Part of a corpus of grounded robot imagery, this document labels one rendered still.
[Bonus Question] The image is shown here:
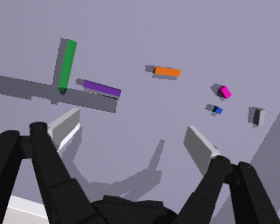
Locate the small blue block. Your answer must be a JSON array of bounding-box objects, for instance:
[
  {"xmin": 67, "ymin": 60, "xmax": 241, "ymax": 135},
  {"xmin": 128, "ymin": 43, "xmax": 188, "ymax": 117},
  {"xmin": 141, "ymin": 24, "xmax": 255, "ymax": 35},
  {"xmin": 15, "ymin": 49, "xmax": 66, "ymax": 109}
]
[{"xmin": 212, "ymin": 106, "xmax": 222, "ymax": 114}]

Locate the magenta block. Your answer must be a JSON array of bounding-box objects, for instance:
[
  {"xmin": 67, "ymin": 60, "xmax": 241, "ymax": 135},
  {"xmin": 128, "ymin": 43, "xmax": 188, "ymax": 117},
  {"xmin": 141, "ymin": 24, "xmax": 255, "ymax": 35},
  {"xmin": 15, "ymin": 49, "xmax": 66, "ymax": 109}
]
[{"xmin": 219, "ymin": 86, "xmax": 231, "ymax": 99}]

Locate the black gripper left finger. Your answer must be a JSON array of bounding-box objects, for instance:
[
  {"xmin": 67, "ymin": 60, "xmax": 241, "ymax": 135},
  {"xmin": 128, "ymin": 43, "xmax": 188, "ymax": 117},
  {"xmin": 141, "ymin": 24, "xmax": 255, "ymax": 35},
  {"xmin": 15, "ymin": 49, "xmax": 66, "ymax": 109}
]
[{"xmin": 0, "ymin": 108, "xmax": 106, "ymax": 224}]

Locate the purple rod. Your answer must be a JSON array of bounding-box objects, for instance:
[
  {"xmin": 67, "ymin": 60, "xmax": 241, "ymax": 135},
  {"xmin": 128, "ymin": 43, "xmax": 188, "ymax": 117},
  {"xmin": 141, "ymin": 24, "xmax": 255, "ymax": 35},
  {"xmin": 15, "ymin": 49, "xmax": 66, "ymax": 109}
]
[{"xmin": 83, "ymin": 80, "xmax": 121, "ymax": 97}]

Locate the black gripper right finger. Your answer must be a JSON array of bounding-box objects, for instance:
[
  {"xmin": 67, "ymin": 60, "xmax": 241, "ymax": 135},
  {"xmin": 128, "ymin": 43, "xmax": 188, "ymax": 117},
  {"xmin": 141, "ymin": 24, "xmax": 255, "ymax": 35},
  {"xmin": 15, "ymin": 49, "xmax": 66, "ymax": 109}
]
[{"xmin": 171, "ymin": 125, "xmax": 280, "ymax": 224}]

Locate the green rod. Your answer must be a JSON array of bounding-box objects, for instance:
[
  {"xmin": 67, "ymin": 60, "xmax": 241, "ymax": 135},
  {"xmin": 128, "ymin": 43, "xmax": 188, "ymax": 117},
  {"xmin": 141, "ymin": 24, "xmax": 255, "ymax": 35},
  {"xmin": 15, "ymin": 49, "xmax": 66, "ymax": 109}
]
[{"xmin": 58, "ymin": 39, "xmax": 77, "ymax": 92}]

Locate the orange rod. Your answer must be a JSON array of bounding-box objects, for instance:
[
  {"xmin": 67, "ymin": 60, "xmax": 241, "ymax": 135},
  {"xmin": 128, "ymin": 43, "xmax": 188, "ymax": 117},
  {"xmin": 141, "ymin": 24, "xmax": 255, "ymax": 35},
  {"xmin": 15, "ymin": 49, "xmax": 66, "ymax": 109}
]
[{"xmin": 154, "ymin": 67, "xmax": 181, "ymax": 76}]

